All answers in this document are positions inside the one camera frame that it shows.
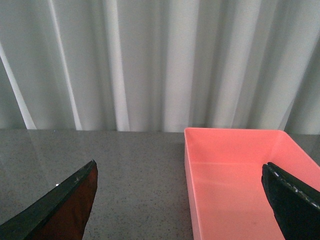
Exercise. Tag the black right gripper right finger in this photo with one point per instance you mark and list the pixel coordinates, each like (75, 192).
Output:
(295, 204)

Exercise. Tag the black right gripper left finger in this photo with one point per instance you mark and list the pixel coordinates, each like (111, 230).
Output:
(61, 214)

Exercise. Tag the pink plastic bin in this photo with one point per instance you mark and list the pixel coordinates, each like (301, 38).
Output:
(223, 172)

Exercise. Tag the white pleated curtain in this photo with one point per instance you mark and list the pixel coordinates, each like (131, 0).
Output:
(160, 65)

